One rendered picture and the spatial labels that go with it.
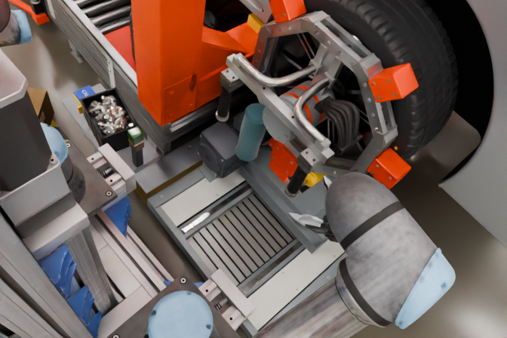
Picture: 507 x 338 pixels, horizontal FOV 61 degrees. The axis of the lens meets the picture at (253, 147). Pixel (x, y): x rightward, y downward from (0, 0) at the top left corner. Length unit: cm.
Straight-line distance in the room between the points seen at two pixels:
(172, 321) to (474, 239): 193
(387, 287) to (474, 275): 179
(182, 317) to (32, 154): 44
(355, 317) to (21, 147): 51
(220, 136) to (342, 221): 118
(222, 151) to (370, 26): 82
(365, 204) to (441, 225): 181
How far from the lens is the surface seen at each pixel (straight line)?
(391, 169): 133
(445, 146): 277
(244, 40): 179
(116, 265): 123
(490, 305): 244
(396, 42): 124
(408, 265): 66
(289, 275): 195
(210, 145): 180
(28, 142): 55
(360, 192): 68
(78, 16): 230
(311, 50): 146
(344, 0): 129
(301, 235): 196
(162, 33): 132
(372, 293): 68
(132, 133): 149
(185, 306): 87
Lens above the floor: 189
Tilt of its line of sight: 56 degrees down
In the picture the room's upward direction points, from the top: 18 degrees clockwise
